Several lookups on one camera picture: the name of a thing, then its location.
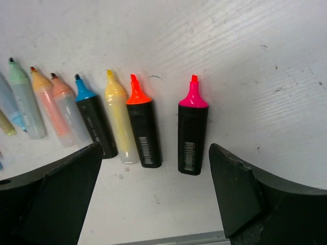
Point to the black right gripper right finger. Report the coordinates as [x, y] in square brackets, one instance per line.
[258, 207]

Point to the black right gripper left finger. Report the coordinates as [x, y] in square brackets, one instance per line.
[48, 205]

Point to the orange-capped clear highlighter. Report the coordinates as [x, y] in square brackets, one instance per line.
[65, 100]

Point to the thin yellow highlighter pen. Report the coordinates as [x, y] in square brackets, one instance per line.
[6, 126]

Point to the pastel green highlighter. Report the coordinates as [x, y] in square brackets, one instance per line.
[26, 101]

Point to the pastel blue highlighter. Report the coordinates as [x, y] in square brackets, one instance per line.
[9, 105]

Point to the black blue-capped highlighter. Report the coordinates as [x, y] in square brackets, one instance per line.
[95, 118]

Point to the black pink-capped highlighter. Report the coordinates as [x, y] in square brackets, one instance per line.
[192, 123]

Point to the pastel orange highlighter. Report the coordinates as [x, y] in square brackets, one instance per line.
[43, 89]

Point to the pale yellow highlighter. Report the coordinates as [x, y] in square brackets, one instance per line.
[115, 100]

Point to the black orange-capped highlighter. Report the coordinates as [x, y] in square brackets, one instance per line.
[143, 121]

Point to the thin orange pen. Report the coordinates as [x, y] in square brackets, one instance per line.
[1, 165]

